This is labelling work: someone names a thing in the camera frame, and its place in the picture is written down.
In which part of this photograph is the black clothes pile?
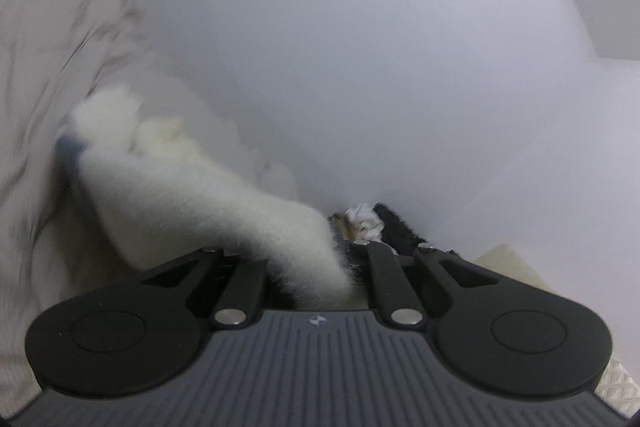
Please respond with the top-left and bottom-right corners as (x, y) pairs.
(372, 202), (451, 258)

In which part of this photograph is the grey bed sheet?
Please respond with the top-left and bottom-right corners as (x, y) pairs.
(0, 0), (166, 408)

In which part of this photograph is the cream padded headboard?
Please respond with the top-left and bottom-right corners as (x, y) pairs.
(472, 243), (556, 295)

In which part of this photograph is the white crumpled cloth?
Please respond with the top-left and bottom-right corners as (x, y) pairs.
(345, 203), (386, 240)

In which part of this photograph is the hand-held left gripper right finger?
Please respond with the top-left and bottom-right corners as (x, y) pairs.
(350, 239), (506, 329)

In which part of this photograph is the white fuzzy striped sweater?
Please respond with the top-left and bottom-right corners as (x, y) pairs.
(55, 57), (361, 308)

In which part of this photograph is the cream quilted mattress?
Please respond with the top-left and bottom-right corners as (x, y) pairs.
(595, 347), (640, 410)

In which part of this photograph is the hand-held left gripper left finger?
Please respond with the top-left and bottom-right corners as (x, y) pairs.
(137, 246), (268, 329)

